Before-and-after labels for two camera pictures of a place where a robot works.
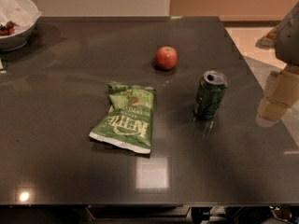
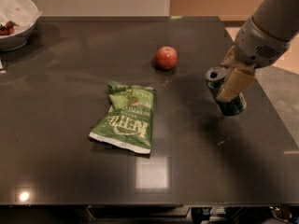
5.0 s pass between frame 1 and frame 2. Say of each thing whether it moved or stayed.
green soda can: moved
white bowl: stayed
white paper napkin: stayed
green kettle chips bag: stayed
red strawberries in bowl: stayed
